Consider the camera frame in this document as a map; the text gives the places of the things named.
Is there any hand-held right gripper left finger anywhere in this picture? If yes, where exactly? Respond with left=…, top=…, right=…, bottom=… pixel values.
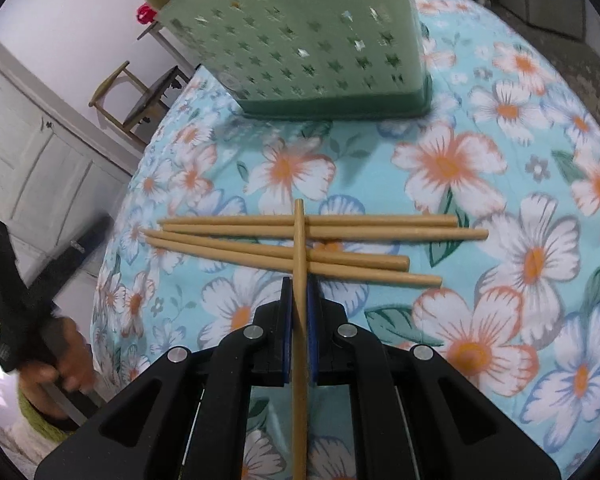
left=34, top=276, right=293, bottom=480

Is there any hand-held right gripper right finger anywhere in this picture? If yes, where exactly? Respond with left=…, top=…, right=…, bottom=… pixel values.
left=307, top=277, right=563, bottom=480

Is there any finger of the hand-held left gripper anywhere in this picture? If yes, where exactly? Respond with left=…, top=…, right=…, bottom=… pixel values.
left=27, top=217, right=113, bottom=306

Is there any wooden chopstick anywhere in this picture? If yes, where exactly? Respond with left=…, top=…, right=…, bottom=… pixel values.
left=157, top=214, right=458, bottom=228
left=162, top=225, right=490, bottom=242
left=145, top=237, right=443, bottom=288
left=291, top=199, right=311, bottom=480
left=140, top=228, right=411, bottom=272

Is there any green perforated utensil holder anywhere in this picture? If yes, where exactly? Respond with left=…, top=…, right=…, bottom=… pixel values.
left=157, top=0, right=433, bottom=121

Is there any person's left hand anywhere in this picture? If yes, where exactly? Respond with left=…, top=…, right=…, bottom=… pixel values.
left=19, top=316, right=97, bottom=421

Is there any green shaggy rug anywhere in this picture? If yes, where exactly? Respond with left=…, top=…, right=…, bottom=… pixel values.
left=17, top=390, right=81, bottom=443

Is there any white panelled door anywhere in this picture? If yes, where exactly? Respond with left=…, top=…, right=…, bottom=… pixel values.
left=0, top=35, right=136, bottom=281

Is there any wooden chair with black seat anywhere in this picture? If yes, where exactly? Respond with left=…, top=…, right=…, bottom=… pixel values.
left=89, top=60, right=191, bottom=148

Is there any floral blue blanket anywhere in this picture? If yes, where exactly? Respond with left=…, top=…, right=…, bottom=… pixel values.
left=90, top=0, right=600, bottom=480

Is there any grey metal-frame table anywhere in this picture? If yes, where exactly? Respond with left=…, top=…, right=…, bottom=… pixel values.
left=137, top=10, right=203, bottom=78

